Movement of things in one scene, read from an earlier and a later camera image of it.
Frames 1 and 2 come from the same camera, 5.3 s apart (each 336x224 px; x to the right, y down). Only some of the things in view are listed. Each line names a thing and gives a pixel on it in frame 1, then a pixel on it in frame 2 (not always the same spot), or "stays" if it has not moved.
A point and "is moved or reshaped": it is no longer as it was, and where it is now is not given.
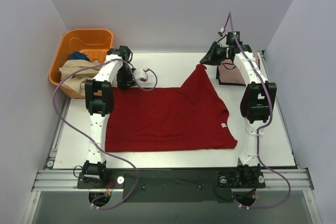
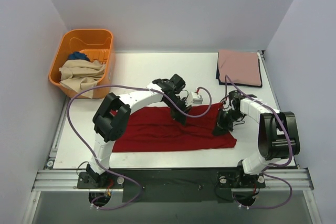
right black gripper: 210,54 to 223,120
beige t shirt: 74,73 stays
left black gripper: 125,83 to 179,112
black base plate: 183,185 stays
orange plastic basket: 94,43 stays
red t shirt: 191,117 is moved or reshaped
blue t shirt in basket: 76,55 stays
